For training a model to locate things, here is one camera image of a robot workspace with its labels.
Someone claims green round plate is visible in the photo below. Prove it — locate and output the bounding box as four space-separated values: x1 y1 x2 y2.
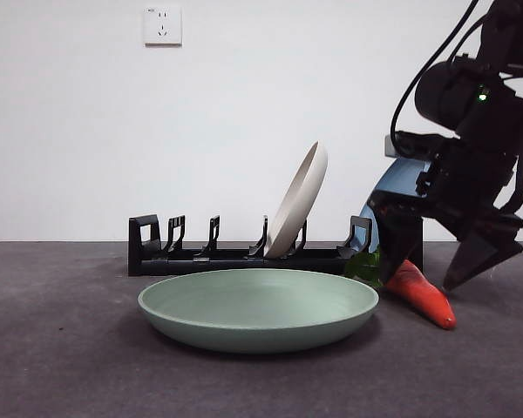
137 268 381 354

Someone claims blue round plate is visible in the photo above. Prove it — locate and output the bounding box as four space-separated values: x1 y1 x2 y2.
357 156 433 254

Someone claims beige round plate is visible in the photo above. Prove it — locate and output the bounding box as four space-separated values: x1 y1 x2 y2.
263 139 329 259

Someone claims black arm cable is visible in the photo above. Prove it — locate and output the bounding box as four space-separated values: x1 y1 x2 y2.
390 0 481 160

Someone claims white wall socket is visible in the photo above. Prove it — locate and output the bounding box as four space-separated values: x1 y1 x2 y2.
144 5 183 48

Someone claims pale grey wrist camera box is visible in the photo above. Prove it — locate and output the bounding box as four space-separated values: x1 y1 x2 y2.
384 134 403 158

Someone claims black plate rack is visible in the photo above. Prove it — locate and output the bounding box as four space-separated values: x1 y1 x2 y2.
127 214 425 277

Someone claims orange carrot with green leaves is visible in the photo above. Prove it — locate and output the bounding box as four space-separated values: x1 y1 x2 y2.
343 247 458 331

